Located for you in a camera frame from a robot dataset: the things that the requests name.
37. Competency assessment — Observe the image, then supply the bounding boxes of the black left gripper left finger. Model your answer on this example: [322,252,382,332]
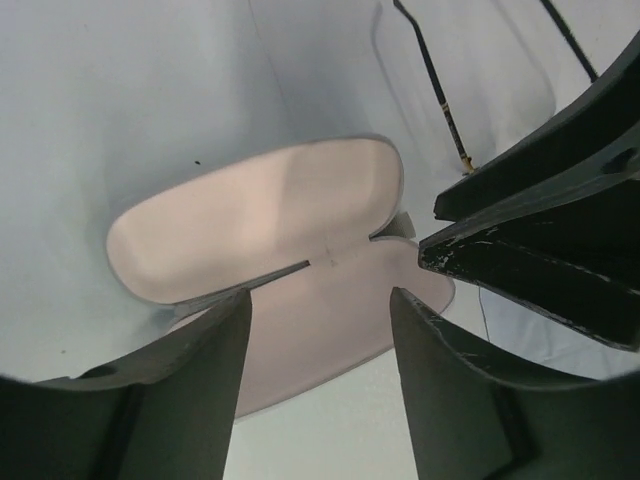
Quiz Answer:
[1,291,252,479]

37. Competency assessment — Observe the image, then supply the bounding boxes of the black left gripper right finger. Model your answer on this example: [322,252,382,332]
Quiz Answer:
[390,288,639,479]

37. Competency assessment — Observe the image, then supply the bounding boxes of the pale green glasses case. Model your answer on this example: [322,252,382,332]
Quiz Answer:
[106,137,455,417]

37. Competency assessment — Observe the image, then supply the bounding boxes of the black gold aviator sunglasses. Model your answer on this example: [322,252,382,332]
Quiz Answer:
[392,0,601,176]

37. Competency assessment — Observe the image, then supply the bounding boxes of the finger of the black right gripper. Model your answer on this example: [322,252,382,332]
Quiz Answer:
[418,180,639,351]
[434,1,639,220]

